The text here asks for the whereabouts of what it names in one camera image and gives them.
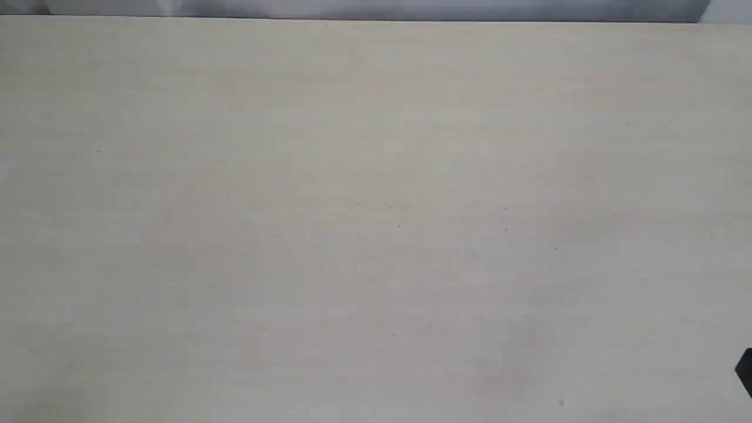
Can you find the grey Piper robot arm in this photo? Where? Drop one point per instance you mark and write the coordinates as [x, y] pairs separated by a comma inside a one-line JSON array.
[[743, 370]]

